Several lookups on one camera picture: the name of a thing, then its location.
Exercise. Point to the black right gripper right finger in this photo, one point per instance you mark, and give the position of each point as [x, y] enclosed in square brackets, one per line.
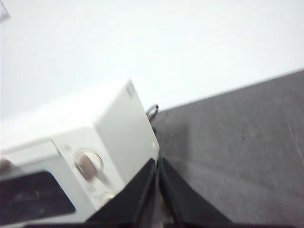
[185, 204]

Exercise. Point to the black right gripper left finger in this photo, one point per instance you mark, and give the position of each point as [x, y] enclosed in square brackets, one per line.
[123, 204]

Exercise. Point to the oven timer knob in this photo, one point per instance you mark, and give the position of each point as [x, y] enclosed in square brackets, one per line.
[107, 197]

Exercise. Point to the oven temperature knob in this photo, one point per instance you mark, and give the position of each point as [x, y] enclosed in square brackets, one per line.
[86, 166]

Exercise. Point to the cream white toaster oven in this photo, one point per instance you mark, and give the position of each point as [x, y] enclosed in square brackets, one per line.
[123, 123]

